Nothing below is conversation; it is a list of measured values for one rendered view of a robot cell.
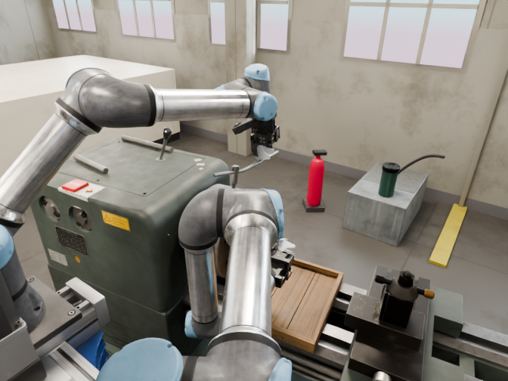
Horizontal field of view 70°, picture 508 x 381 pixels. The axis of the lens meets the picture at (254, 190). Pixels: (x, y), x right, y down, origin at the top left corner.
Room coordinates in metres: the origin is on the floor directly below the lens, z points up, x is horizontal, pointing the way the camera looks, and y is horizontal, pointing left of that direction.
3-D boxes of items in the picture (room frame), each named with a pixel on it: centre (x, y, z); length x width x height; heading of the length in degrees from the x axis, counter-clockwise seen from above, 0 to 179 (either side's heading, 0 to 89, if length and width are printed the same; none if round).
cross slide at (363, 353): (0.81, -0.44, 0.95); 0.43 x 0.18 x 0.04; 154
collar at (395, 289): (0.75, -0.41, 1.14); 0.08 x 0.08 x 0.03
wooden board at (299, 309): (0.97, -0.13, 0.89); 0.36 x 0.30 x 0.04; 154
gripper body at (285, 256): (0.88, -0.07, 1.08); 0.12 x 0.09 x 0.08; 154
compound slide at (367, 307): (0.76, -0.38, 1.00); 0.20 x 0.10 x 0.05; 64
